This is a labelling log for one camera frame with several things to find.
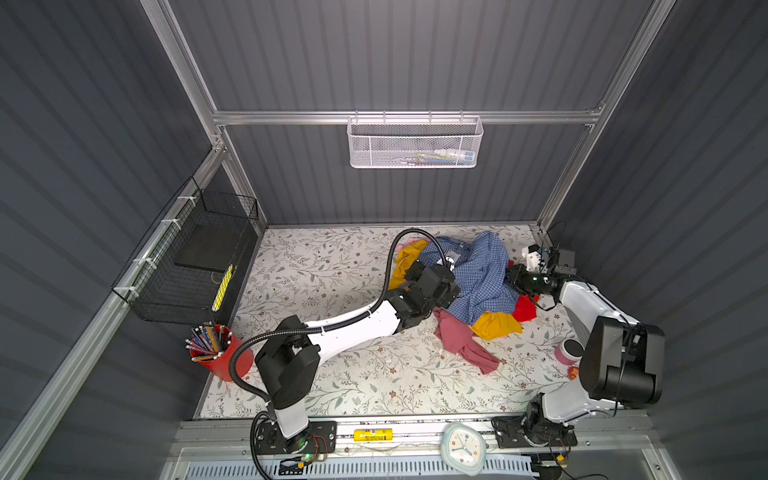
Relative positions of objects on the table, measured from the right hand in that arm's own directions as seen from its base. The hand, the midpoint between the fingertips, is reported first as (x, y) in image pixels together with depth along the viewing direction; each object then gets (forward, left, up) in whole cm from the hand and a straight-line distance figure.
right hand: (505, 278), depth 91 cm
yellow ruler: (-17, +74, +18) cm, 78 cm away
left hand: (-4, +22, +9) cm, 24 cm away
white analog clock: (-43, +18, -8) cm, 47 cm away
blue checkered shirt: (+1, +8, +4) cm, 9 cm away
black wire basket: (-9, +84, +19) cm, 86 cm away
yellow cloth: (-12, +4, -7) cm, 15 cm away
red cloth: (-6, -7, -7) cm, 11 cm away
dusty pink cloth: (-15, +16, -8) cm, 23 cm away
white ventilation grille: (-47, +4, -11) cm, 48 cm away
